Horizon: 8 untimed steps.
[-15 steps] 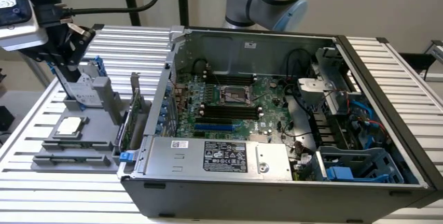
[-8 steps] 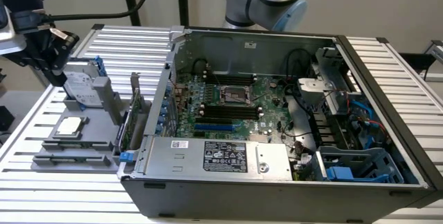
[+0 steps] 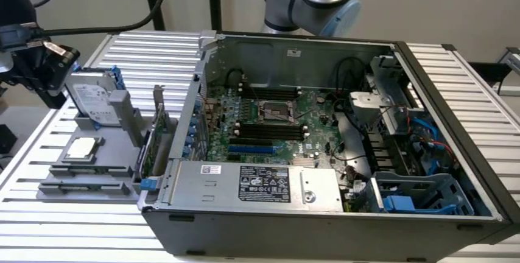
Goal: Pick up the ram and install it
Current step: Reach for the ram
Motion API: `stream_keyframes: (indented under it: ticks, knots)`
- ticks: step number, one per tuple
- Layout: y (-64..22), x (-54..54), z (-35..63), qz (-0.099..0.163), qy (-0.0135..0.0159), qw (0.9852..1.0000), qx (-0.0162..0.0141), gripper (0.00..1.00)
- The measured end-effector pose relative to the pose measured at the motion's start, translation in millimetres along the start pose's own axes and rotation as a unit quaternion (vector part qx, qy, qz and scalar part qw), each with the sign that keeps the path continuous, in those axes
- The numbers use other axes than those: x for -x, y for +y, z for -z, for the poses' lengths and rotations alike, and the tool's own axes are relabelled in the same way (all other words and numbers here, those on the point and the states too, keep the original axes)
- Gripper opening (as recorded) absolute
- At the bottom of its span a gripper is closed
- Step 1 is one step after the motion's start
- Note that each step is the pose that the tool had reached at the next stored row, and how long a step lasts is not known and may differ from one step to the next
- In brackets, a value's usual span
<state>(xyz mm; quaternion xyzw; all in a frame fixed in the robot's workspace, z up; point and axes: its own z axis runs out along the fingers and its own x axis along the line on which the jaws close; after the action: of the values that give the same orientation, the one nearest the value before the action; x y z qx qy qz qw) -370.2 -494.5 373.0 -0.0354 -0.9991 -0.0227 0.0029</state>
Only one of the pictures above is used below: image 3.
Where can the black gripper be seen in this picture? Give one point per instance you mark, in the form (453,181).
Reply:
(50,68)

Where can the black RAM slot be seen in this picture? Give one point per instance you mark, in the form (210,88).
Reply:
(269,137)
(269,129)
(269,95)
(269,89)
(269,133)
(269,125)

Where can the hard disk with blue rails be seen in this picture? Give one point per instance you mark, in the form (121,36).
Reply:
(90,98)

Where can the black box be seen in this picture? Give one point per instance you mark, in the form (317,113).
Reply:
(8,138)

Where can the silver CPU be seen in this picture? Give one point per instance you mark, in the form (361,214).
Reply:
(82,148)

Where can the grey parts rack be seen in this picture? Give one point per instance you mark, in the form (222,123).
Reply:
(113,156)

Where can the black stand pole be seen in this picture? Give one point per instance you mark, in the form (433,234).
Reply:
(153,1)
(214,1)

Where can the green graphics card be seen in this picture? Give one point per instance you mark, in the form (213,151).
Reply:
(156,141)

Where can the blue case latch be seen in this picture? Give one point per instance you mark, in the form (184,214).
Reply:
(149,184)

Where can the black expansion slot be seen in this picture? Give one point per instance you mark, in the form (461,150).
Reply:
(249,142)

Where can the blue expansion slot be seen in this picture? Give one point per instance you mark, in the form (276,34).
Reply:
(249,149)

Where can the CPU socket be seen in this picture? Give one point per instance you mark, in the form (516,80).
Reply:
(276,110)

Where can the silver power supply unit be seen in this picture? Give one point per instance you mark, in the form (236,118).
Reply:
(226,187)

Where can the green motherboard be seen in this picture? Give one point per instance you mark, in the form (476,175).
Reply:
(316,135)

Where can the metal drive cage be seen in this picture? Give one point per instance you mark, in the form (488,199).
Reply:
(385,92)

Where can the black PC case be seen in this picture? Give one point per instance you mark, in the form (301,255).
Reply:
(308,232)

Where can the grey blue disk bay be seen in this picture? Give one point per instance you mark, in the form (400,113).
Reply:
(422,184)

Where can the black flat object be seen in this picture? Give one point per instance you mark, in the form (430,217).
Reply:
(486,74)

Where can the aluminium profile frame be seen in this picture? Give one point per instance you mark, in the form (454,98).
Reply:
(508,59)

